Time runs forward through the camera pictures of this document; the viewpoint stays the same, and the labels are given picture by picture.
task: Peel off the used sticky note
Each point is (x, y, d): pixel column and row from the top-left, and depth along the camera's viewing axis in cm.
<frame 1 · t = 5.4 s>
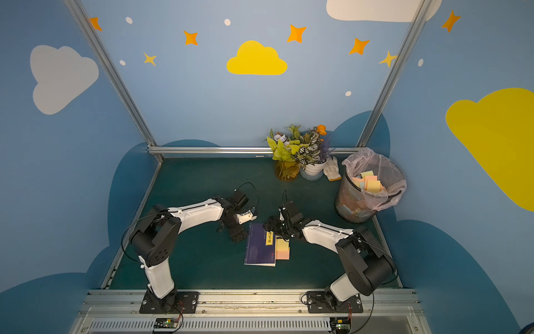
left hand: (237, 225, 94), fingers open
right hand: (269, 225, 90), fingers open
purple covered book: (257, 252, 87), on the table
yellow sticky note middle: (281, 245, 88), point 3 cm above the table
pink sticky note: (282, 254, 87), on the table
black mesh trash bin: (350, 203, 89), point 13 cm above the table
translucent plastic bin liner: (390, 175, 86), point 24 cm above the table
green plant in amber vase: (285, 147, 98), point 22 cm above the table
patterned plant in white pot: (313, 156, 95), point 22 cm above the table
white work glove: (331, 170, 119), on the table
discarded sticky notes in bin: (369, 182, 94), point 15 cm above the table

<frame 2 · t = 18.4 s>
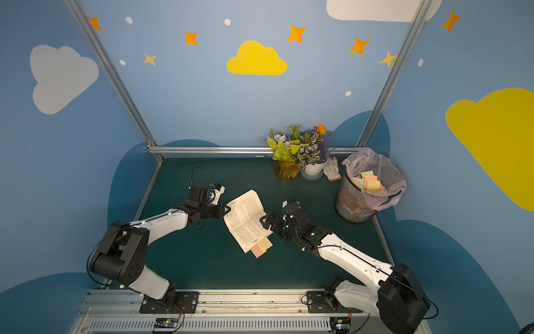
left hand: (229, 206, 93), fingers closed
right hand: (267, 221, 81), fingers open
purple covered book: (244, 221, 95), point 3 cm above the table
yellow sticky note middle: (265, 243, 88), point 3 cm above the table
pink sticky note: (257, 251, 87), point 2 cm above the table
the other named things where they were.

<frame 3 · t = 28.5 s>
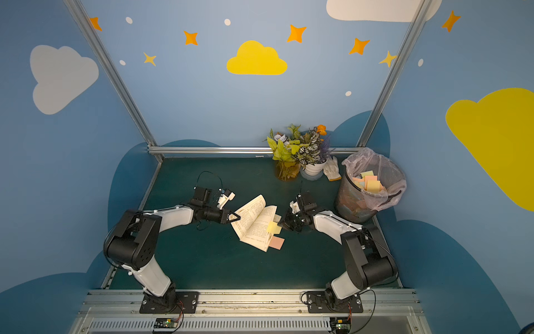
left hand: (239, 216, 91), fingers closed
right hand: (279, 221, 90), fingers closed
purple covered book: (252, 227, 93), point 3 cm above the table
pink sticky note: (277, 242, 90), point 2 cm above the table
yellow sticky note upper: (273, 227, 92), point 4 cm above the table
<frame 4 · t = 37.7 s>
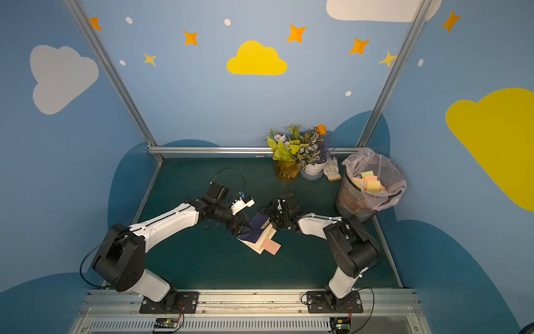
left hand: (250, 221, 83), fingers open
right hand: (262, 212, 92), fingers open
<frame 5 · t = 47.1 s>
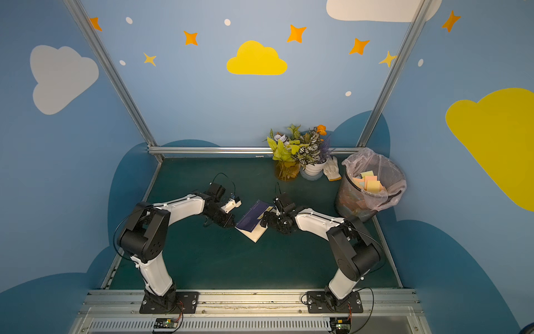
left hand: (233, 222, 94), fingers closed
right hand: (269, 222, 92), fingers open
purple covered book: (249, 224, 95), point 2 cm above the table
